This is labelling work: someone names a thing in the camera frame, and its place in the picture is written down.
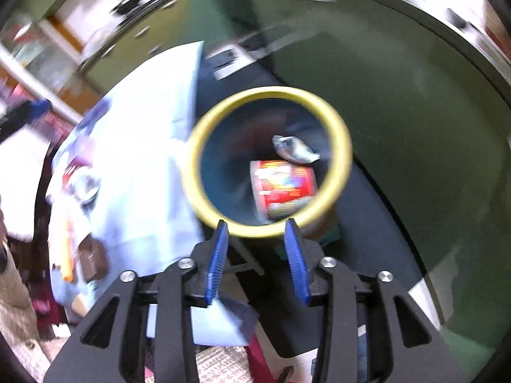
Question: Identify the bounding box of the silver foil wrapper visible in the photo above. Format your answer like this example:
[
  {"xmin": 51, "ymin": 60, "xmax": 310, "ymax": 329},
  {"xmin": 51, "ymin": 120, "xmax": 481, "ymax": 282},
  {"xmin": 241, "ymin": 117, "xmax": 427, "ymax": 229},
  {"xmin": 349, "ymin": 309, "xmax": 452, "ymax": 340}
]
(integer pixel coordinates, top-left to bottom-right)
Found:
[{"xmin": 272, "ymin": 135, "xmax": 320, "ymax": 164}]

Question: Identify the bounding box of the yellow rimmed blue trash bin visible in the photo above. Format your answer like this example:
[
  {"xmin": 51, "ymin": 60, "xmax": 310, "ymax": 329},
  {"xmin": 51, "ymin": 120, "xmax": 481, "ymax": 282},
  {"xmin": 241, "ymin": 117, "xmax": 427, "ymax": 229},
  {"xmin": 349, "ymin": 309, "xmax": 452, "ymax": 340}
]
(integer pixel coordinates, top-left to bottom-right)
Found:
[{"xmin": 181, "ymin": 86, "xmax": 353, "ymax": 241}]

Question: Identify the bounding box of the light blue table cloth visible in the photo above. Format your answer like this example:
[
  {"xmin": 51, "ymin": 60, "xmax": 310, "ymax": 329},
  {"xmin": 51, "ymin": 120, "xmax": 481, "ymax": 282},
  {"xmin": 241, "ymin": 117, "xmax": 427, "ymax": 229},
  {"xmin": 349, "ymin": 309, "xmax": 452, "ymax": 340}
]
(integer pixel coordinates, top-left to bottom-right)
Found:
[{"xmin": 45, "ymin": 40, "xmax": 261, "ymax": 348}]

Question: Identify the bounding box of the orange stick in clear bag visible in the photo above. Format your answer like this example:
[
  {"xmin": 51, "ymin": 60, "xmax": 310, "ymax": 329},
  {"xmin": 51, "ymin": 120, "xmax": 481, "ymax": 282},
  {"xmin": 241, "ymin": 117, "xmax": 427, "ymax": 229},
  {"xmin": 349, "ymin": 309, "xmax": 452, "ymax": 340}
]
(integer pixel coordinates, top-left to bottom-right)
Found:
[{"xmin": 60, "ymin": 222, "xmax": 74, "ymax": 283}]

